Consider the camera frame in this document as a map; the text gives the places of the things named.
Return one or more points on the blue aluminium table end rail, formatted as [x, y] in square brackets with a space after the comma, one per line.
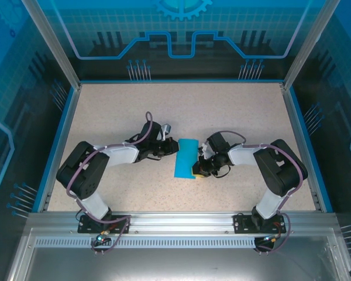
[181, 81]

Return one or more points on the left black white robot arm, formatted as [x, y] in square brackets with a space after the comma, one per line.
[82, 172]

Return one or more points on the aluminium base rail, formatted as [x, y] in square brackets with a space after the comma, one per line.
[181, 221]

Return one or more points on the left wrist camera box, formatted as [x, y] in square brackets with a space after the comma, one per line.
[165, 130]

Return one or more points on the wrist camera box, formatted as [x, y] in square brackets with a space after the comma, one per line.
[205, 149]
[165, 130]

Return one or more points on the metal sheet tray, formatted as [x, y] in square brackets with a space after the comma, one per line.
[175, 263]

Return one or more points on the aluminium frame post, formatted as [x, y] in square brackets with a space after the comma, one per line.
[307, 44]
[57, 44]

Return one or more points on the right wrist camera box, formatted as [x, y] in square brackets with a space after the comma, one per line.
[205, 149]

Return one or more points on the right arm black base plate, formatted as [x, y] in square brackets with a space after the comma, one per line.
[242, 224]

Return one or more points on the blue paper sheet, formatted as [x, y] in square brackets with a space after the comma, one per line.
[184, 161]

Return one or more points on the blue aluminium table side rail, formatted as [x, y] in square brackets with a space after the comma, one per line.
[295, 117]
[68, 117]

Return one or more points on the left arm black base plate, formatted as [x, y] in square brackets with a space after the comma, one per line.
[87, 226]

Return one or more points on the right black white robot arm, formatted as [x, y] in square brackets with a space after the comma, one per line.
[280, 169]

